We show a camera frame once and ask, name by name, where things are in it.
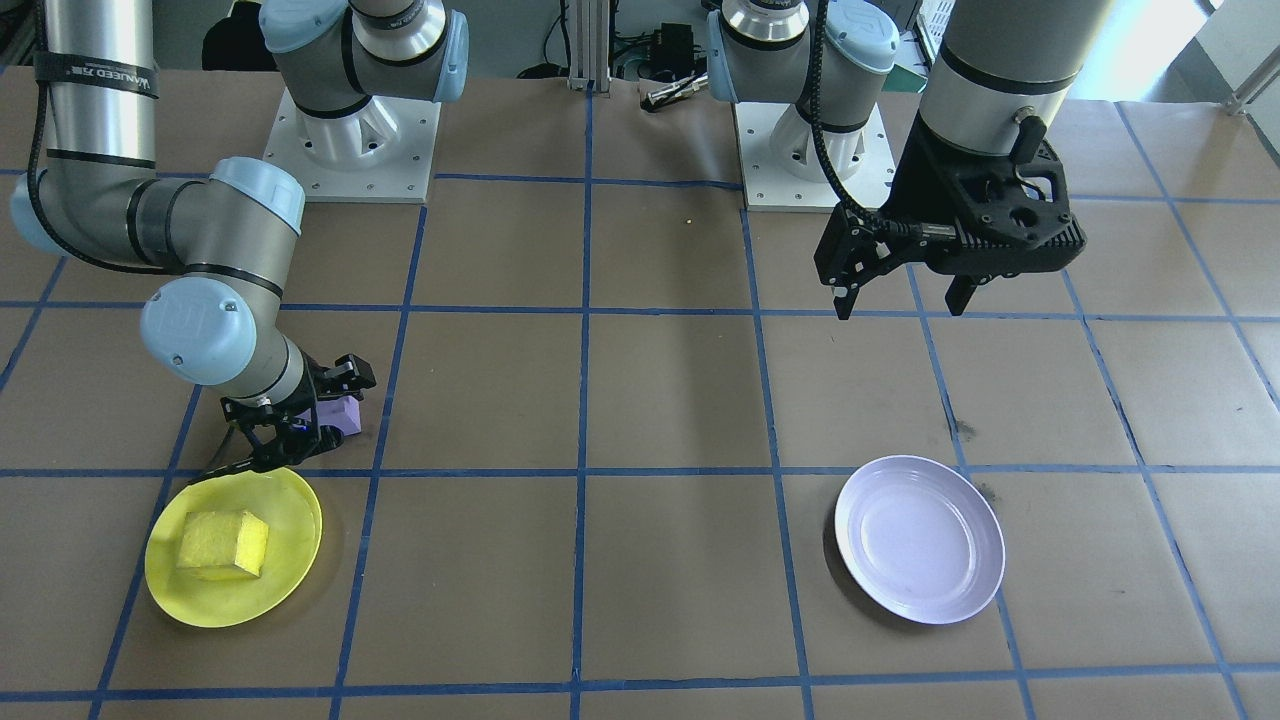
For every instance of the purple foam block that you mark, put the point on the purple foam block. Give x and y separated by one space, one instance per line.
346 415

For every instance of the yellow foam block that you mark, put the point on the yellow foam block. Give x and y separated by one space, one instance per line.
225 545

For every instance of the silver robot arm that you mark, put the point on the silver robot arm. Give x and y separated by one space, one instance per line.
100 110
1000 90

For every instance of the yellow plate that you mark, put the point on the yellow plate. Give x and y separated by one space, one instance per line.
250 605

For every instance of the shiny metal tool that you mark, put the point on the shiny metal tool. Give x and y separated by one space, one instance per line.
672 93

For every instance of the purple plate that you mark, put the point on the purple plate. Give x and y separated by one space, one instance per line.
920 540

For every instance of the black adapter block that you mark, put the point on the black adapter block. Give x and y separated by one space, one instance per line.
675 45

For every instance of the aluminium bar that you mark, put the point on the aluminium bar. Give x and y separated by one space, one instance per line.
1255 92

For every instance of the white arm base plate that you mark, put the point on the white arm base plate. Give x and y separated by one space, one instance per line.
400 170
770 180

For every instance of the upright aluminium profile post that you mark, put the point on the upright aluminium profile post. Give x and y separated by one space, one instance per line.
590 50

